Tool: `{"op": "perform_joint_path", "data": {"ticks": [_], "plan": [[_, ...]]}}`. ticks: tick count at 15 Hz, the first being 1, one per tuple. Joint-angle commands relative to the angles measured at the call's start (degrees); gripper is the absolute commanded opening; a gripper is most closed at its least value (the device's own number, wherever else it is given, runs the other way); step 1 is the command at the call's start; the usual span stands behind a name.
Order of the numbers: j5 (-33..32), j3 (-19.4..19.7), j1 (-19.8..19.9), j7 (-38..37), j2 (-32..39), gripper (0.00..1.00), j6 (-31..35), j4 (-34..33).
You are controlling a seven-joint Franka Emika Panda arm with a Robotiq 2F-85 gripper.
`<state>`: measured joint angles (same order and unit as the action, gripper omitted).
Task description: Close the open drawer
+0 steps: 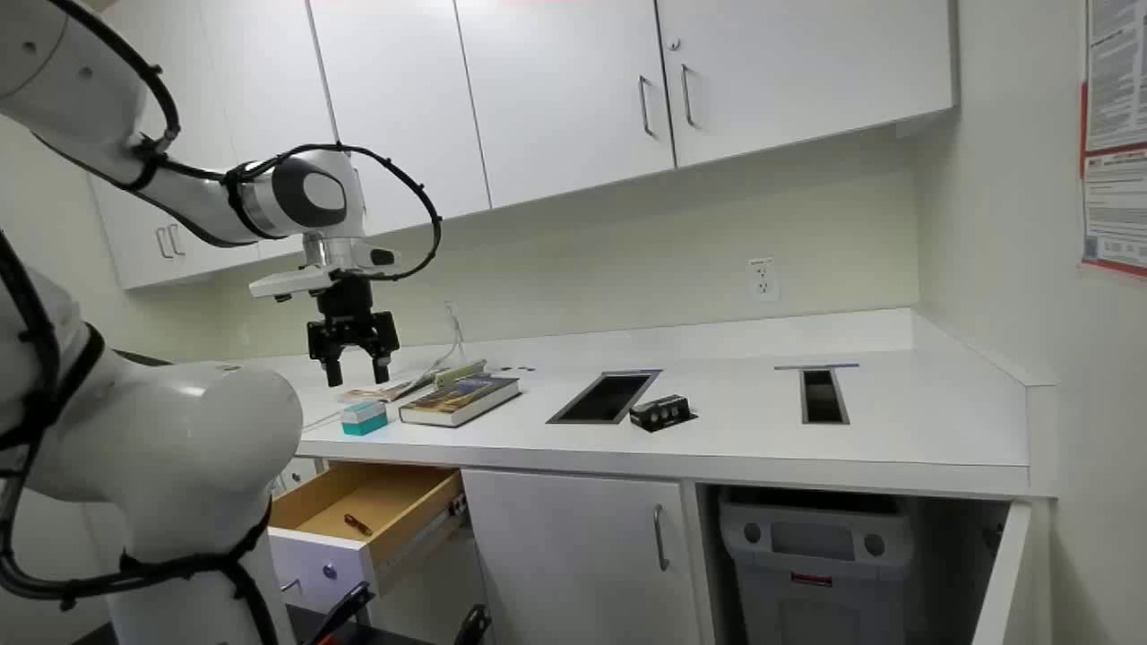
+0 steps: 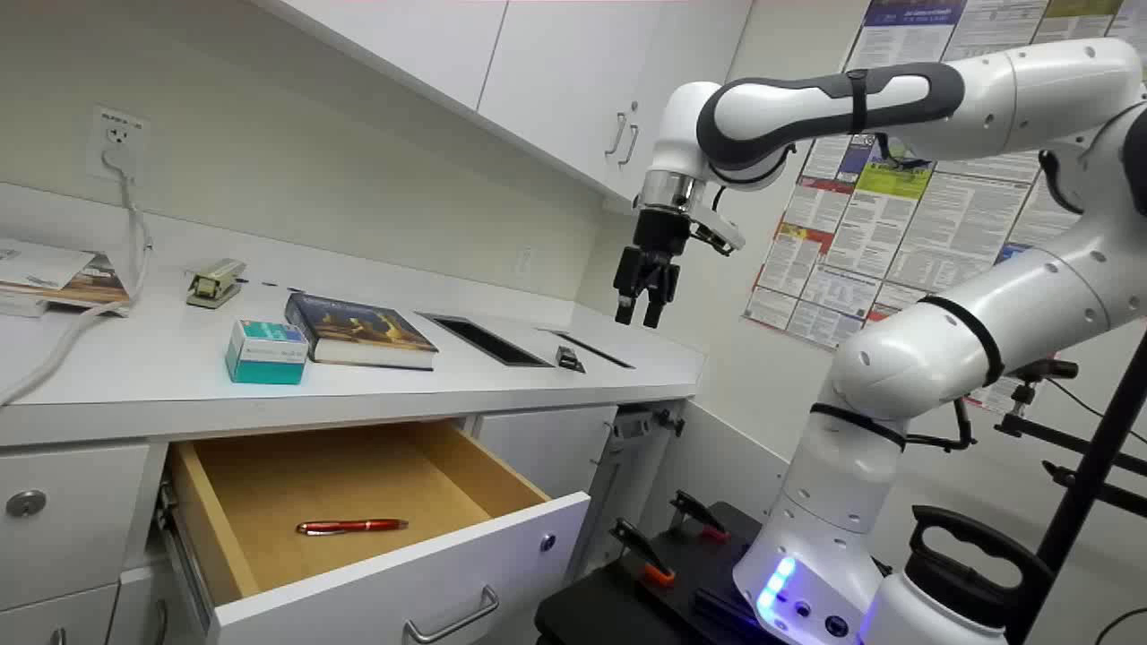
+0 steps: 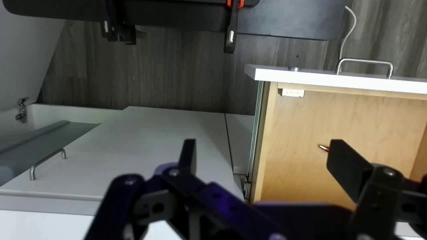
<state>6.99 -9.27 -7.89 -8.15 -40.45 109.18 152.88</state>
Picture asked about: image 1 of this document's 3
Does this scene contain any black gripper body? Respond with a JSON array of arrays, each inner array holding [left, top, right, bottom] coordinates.
[[315, 277, 383, 356]]

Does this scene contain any wooden drawer white front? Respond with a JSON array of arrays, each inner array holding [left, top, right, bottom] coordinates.
[[261, 461, 468, 619]]

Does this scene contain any open white lower cabinet door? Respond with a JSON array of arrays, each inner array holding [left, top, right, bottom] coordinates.
[[966, 497, 1038, 645]]

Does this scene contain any teal white small box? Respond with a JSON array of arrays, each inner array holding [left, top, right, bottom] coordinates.
[[335, 398, 395, 440]]

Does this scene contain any dark hardcover book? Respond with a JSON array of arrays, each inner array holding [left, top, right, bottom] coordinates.
[[395, 374, 525, 433]]

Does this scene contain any white upper cabinet door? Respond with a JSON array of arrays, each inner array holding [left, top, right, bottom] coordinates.
[[451, 0, 680, 213], [652, 0, 959, 171], [303, 0, 493, 238], [86, 0, 339, 295]]

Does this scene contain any wide rectangular countertop opening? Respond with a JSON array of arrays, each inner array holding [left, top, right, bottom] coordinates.
[[543, 368, 664, 431]]

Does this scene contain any small black device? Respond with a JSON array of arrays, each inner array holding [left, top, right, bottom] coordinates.
[[626, 392, 700, 433]]

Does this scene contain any grey trash bin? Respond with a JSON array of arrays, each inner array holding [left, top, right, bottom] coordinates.
[[714, 491, 921, 645]]

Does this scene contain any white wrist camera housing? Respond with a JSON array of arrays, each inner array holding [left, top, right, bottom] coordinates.
[[247, 249, 398, 304]]

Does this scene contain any thin white power cable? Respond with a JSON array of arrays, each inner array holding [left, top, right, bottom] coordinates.
[[439, 301, 474, 368]]

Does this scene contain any silver cabinet door handle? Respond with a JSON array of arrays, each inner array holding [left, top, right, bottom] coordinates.
[[634, 72, 664, 144], [677, 60, 706, 133], [149, 224, 191, 264]]

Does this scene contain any silver lower door handle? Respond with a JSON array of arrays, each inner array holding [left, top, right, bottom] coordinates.
[[648, 504, 674, 576]]

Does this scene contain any empty white wall outlet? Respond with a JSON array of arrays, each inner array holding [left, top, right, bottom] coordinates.
[[744, 253, 781, 304]]

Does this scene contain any red bordered wall poster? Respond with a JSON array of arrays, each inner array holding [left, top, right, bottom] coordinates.
[[1075, 83, 1147, 284]]

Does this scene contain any white text wall poster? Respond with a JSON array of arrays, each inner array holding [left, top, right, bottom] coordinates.
[[1082, 0, 1147, 154]]

